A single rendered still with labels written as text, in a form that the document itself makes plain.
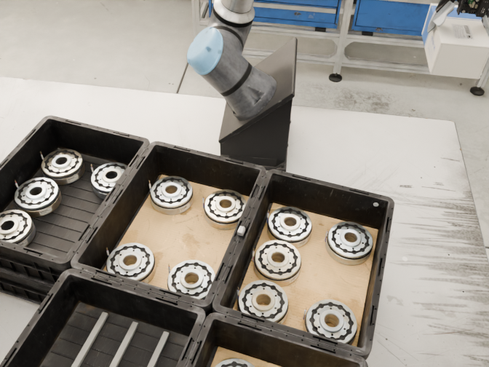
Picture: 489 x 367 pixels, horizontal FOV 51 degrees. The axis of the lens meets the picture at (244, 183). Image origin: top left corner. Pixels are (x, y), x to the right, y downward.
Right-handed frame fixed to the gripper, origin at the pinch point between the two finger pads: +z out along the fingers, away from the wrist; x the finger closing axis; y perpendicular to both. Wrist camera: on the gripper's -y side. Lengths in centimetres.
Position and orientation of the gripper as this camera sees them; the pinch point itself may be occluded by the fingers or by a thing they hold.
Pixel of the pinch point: (456, 33)
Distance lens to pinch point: 147.3
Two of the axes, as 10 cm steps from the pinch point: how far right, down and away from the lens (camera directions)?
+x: 9.9, 1.1, -0.7
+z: -0.3, 6.9, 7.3
